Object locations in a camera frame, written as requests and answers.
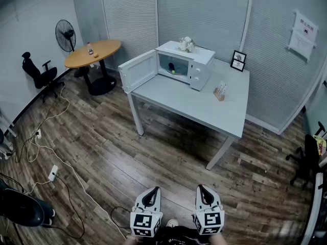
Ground person's left forearm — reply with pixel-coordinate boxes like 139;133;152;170
126;235;154;245

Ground white microwave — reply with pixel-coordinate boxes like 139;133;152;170
118;40;216;94

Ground glass microwave turntable plate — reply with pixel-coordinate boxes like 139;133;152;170
165;64;189;77

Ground black headrest office chair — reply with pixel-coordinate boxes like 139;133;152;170
21;51;66;104

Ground person's right forearm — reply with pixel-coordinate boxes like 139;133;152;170
207;233;228;245

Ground wooden card holder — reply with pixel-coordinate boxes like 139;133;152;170
213;80;228;103

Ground white desk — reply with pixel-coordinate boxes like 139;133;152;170
303;171;327;245

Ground black standing fan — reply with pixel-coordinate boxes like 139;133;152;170
55;19;90;79

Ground black picture frame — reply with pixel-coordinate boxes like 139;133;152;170
230;59;246;72
232;50;247;64

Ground person's black shirt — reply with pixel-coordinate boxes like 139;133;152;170
152;225;213;245

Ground grey rectangular table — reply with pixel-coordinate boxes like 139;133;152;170
126;57;251;171

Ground black armrest office chair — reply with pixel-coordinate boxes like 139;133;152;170
285;121;327;190

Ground yellow printed bag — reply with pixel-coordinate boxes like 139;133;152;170
312;134;327;161

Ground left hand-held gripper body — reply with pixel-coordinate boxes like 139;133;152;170
130;205;164;238

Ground black floor cable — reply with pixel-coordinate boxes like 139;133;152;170
40;174;86;240

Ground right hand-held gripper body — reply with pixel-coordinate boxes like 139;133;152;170
192;204;226;236

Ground white metal rack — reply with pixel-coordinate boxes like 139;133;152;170
0;108;17;161

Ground black looped cable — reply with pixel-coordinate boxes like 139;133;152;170
110;206;134;230

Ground white flower bouquet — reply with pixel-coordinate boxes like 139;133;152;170
177;36;196;54

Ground long white power strip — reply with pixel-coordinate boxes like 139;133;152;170
48;164;59;182

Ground white paper wall notices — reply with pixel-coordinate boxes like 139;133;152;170
287;8;319;62

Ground long white cable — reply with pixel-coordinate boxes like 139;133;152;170
32;135;128;240

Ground round wooden table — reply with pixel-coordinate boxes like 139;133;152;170
64;39;122;96

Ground thin beige cable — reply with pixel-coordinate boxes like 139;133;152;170
26;81;71;163

